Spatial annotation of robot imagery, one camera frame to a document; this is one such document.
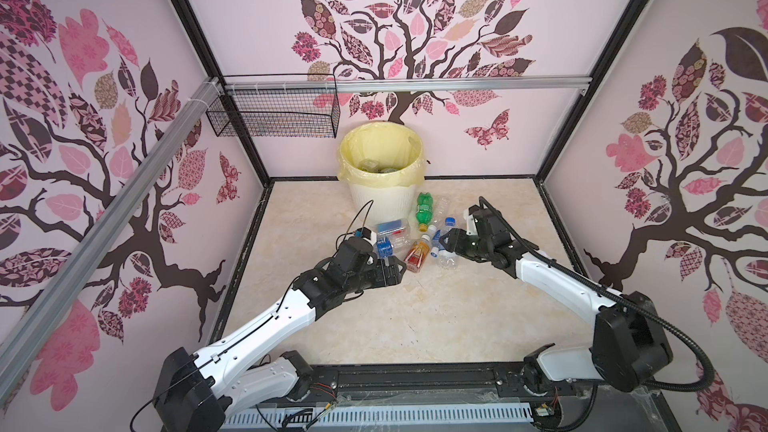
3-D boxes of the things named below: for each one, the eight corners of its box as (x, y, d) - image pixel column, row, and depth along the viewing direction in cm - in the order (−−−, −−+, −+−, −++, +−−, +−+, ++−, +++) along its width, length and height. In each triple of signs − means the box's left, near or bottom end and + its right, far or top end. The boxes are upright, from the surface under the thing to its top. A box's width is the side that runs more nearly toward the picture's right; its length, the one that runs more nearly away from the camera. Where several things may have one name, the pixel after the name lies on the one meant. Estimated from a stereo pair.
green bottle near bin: (417, 231, 104) (418, 224, 101) (415, 199, 114) (415, 192, 111) (434, 231, 104) (435, 224, 101) (430, 199, 114) (431, 192, 111)
